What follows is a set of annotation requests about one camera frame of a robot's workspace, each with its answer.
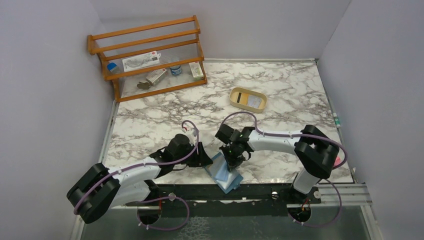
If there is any blue leather card holder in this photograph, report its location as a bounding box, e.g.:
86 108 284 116
204 152 244 194

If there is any white card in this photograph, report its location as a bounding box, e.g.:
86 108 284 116
251 102 262 109

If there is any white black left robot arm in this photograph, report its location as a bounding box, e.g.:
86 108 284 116
66 133 213 224

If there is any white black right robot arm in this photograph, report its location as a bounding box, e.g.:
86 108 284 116
215 123 341 196

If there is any yellow grey card in tray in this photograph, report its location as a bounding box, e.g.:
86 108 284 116
236 92 250 106

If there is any beige oval tray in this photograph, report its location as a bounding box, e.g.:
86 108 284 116
229 87 268 113

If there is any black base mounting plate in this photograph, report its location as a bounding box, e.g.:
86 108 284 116
128 183 322 218

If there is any blue white small jar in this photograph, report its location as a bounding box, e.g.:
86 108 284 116
169 65 182 76

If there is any green white small box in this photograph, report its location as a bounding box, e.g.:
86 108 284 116
189 61 204 81

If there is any white blister pack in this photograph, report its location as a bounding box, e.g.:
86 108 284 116
122 51 162 72

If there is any wooden tiered shelf rack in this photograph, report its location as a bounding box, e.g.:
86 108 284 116
87 15 208 103

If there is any pink capped iridescent bottle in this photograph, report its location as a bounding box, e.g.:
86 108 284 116
333 156 342 168

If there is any blue white eraser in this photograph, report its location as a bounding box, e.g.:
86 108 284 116
106 62 121 75

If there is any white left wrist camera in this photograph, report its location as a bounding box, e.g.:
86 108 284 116
184 128 198 145

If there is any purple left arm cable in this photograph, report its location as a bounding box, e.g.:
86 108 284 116
73 120 201 232

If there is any aluminium frame rail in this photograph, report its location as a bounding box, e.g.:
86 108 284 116
317 183 373 207

